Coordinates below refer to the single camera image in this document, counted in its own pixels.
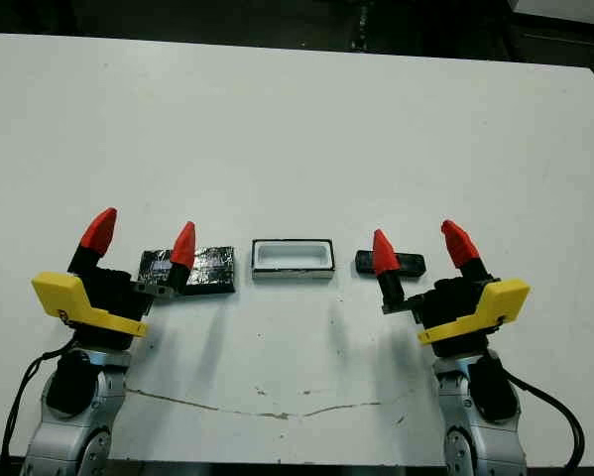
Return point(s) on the dark metal pole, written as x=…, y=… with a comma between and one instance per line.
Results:
x=362, y=25

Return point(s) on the camera box base white inside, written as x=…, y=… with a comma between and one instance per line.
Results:
x=292, y=258

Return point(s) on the black camera box lid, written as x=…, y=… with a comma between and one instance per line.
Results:
x=212, y=268

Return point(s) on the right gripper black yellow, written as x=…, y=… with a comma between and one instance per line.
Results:
x=455, y=307

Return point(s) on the black camera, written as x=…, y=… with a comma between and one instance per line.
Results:
x=411, y=263

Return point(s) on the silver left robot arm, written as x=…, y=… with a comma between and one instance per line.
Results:
x=73, y=436

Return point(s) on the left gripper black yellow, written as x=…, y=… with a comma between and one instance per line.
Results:
x=108, y=300

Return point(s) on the white background object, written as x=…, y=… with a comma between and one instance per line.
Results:
x=559, y=10

